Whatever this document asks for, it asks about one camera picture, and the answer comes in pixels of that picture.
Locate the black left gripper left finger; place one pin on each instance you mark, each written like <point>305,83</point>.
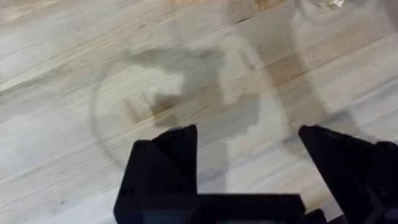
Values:
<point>164,168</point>

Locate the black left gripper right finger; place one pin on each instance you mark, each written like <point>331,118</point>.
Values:
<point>351,168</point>

